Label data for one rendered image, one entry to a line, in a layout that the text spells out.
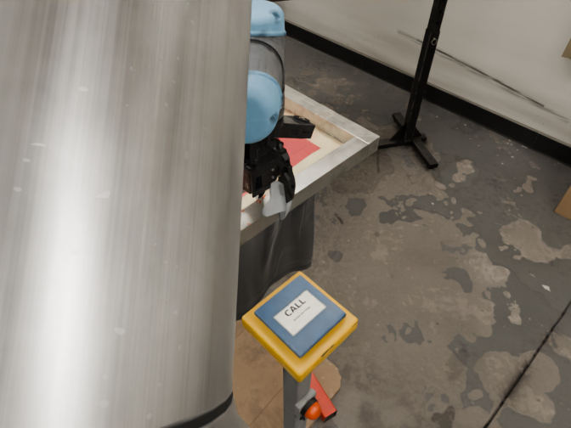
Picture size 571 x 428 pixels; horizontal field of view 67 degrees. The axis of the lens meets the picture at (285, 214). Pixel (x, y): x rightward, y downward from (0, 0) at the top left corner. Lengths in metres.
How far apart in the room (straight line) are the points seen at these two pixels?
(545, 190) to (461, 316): 0.96
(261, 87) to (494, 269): 1.76
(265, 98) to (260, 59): 0.06
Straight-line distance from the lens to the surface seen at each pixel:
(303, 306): 0.68
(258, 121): 0.48
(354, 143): 0.93
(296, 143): 0.97
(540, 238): 2.34
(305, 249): 1.19
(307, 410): 0.93
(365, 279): 1.91
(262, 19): 0.56
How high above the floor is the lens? 1.55
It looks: 47 degrees down
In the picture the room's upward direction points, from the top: straight up
